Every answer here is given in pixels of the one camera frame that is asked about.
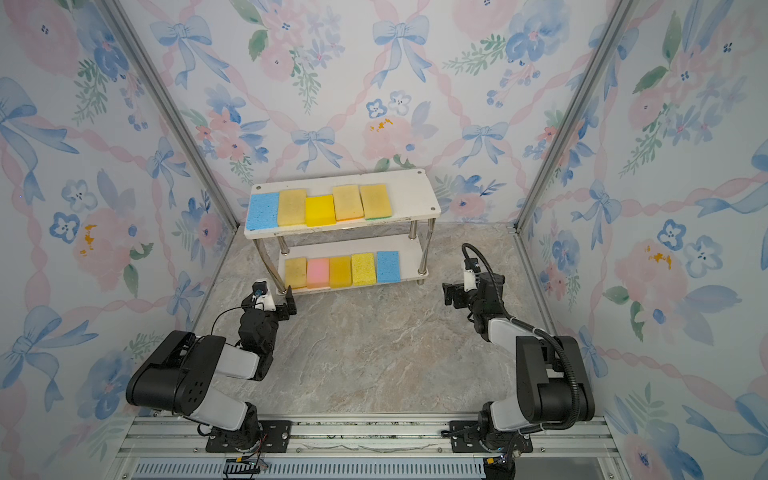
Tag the left aluminium frame post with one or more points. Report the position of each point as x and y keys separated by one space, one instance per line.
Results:
x=117 y=19

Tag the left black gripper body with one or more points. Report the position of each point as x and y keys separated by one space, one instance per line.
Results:
x=272 y=321

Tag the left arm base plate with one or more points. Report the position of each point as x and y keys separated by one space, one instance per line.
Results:
x=271 y=436

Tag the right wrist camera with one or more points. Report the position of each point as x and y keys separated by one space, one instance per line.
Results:
x=471 y=273

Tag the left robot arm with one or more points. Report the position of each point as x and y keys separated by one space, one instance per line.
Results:
x=177 y=376

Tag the dark yellow sponge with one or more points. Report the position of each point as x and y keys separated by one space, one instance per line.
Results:
x=375 y=201

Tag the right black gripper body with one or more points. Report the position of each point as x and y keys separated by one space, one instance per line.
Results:
x=474 y=304

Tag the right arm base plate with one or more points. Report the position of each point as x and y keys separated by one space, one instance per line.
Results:
x=472 y=437

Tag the white two-tier shelf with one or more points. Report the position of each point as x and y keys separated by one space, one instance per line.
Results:
x=408 y=231

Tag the aluminium frame post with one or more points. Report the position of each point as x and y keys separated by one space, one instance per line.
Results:
x=117 y=19
x=582 y=96

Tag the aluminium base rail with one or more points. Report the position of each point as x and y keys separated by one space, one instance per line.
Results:
x=369 y=446

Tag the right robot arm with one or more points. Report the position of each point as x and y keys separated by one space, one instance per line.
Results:
x=552 y=390

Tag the bright yellow sponge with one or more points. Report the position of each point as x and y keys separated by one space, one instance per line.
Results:
x=320 y=211

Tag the right aluminium frame post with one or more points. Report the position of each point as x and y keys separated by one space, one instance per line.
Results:
x=582 y=96

